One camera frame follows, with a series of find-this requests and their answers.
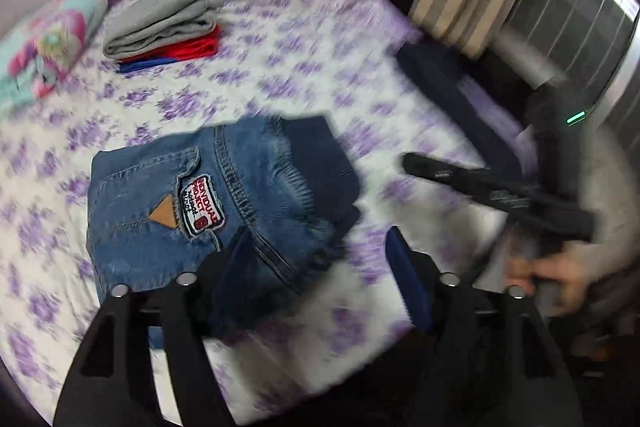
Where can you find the person's right hand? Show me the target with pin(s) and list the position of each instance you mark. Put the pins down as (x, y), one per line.
(573, 269)

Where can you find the grey sleeve forearm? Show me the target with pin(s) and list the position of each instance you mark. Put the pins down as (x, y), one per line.
(608, 188)

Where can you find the folded grey sweatpants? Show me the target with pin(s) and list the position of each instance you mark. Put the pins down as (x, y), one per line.
(147, 25)

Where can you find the folded red blue garment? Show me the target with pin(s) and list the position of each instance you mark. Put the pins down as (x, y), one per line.
(186, 50)

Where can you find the window with bars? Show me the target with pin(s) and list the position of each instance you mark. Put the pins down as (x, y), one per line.
(592, 44)

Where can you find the purple floral bed sheet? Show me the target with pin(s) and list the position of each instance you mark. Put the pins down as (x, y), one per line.
(294, 58)

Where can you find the folded floral teal blanket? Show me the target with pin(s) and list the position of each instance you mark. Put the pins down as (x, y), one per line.
(41, 50)

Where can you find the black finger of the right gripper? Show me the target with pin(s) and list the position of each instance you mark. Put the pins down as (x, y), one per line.
(435, 169)

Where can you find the dark navy garment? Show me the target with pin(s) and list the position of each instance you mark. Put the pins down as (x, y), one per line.
(439, 74)

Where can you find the blue denim jeans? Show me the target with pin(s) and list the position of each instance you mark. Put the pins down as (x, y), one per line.
(279, 195)

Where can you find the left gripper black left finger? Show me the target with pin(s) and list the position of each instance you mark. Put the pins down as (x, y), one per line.
(111, 383)

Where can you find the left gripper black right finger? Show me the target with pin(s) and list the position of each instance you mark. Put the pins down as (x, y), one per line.
(478, 358)

